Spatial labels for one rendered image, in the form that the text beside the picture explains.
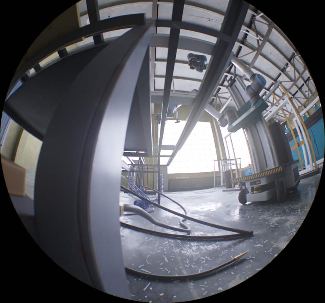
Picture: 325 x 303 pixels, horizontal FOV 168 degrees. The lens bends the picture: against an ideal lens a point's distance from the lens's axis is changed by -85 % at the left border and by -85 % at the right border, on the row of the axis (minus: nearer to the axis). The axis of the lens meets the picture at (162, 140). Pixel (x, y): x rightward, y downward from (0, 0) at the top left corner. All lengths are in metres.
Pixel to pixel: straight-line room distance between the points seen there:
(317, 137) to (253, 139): 2.73
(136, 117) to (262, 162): 1.42
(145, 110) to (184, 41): 0.39
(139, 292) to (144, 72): 0.53
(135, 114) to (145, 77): 0.19
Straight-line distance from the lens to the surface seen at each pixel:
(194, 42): 0.60
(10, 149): 6.44
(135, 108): 0.40
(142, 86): 0.29
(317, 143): 3.91
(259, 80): 1.38
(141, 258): 0.50
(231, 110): 1.67
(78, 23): 0.37
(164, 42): 0.58
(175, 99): 0.80
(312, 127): 3.97
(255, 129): 1.59
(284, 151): 1.52
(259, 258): 0.49
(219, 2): 8.89
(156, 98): 0.78
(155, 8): 6.01
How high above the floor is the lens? 0.30
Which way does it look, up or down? 24 degrees up
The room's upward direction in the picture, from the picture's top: straight up
